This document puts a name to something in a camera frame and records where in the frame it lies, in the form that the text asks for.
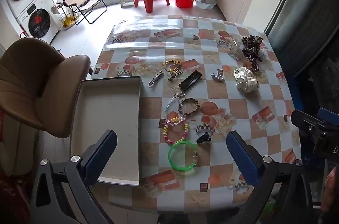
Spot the lower white washing machine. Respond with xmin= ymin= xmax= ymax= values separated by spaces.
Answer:
xmin=16 ymin=0 xmax=59 ymax=44

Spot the yellow item wire rack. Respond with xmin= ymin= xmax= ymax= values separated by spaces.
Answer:
xmin=51 ymin=0 xmax=79 ymax=30

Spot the grey shallow tray box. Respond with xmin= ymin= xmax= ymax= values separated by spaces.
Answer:
xmin=70 ymin=77 xmax=143 ymax=186

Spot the brown spiral hair tie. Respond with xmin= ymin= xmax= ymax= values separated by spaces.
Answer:
xmin=241 ymin=48 xmax=265 ymax=73

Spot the checkered patterned tablecloth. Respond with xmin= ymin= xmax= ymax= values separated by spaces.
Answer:
xmin=93 ymin=15 xmax=300 ymax=212

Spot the leopard print scrunchie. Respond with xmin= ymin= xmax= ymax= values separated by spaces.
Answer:
xmin=241 ymin=35 xmax=263 ymax=51

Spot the black folding chair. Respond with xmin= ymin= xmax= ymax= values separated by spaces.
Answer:
xmin=62 ymin=0 xmax=108 ymax=25

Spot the brown braided bracelet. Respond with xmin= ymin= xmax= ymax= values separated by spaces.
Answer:
xmin=177 ymin=98 xmax=201 ymax=116

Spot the silver bar hair clip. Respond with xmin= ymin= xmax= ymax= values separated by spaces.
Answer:
xmin=148 ymin=70 xmax=164 ymax=87

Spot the silver rhinestone small clip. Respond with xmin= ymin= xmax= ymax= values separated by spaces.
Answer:
xmin=211 ymin=73 xmax=225 ymax=82

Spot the black small claw clip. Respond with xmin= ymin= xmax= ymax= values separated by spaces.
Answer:
xmin=196 ymin=131 xmax=213 ymax=144

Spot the white dotted scrunchie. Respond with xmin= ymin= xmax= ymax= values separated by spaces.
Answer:
xmin=233 ymin=66 xmax=259 ymax=93

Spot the black wavy hair clip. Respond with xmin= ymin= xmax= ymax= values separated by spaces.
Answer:
xmin=179 ymin=70 xmax=202 ymax=91

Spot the pink yellow bead bracelet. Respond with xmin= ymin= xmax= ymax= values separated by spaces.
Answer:
xmin=163 ymin=117 xmax=190 ymax=145

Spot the person's right hand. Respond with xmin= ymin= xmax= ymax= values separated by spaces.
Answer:
xmin=321 ymin=167 xmax=338 ymax=213

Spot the green plastic bangle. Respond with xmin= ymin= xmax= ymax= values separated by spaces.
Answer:
xmin=168 ymin=141 xmax=198 ymax=172

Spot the white enamel basin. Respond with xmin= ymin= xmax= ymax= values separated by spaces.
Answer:
xmin=195 ymin=0 xmax=217 ymax=10

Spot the clear large claw clip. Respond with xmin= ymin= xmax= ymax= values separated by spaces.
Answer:
xmin=225 ymin=38 xmax=243 ymax=61

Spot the clear bead chain keyring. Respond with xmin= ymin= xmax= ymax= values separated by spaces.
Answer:
xmin=164 ymin=92 xmax=187 ymax=127

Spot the gold bunny hair clip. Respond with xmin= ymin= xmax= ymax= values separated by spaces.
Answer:
xmin=167 ymin=68 xmax=183 ymax=81

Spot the brown leather chair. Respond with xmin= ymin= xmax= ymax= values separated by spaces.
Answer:
xmin=1 ymin=37 xmax=91 ymax=138

